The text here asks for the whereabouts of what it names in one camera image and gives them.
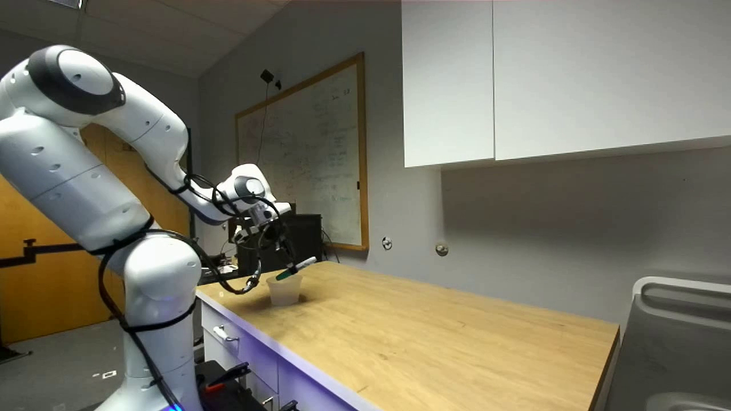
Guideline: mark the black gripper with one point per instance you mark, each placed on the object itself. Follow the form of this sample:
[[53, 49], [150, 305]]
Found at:
[[274, 228]]

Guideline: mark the green capped grey marker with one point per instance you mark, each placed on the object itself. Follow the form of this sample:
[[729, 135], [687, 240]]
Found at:
[[301, 265]]

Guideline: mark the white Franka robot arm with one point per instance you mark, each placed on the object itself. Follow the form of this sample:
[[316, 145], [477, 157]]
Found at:
[[69, 174]]

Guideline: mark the translucent plastic cup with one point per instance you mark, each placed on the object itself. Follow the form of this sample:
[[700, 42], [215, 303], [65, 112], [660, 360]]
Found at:
[[285, 294]]

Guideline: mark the black box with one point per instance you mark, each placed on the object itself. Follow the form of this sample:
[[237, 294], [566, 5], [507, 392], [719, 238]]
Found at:
[[304, 236]]

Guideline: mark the wood framed whiteboard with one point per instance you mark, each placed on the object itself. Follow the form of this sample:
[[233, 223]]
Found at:
[[312, 160]]

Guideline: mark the white counter base cabinet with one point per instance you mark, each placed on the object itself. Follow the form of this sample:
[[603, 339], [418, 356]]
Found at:
[[253, 356]]

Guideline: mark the black and red tool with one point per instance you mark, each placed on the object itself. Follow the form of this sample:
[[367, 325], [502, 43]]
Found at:
[[224, 384]]

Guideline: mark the orange wooden door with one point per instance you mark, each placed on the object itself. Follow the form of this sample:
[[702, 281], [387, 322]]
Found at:
[[46, 297]]

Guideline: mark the round metal wall fixture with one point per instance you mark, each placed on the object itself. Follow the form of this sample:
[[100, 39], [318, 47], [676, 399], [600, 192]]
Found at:
[[442, 247], [387, 243]]

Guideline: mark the small black camera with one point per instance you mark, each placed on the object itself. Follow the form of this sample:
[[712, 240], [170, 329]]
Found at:
[[268, 77]]

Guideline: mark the white wall cabinet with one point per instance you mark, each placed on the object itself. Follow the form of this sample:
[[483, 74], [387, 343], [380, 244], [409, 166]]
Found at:
[[448, 81], [608, 72]]

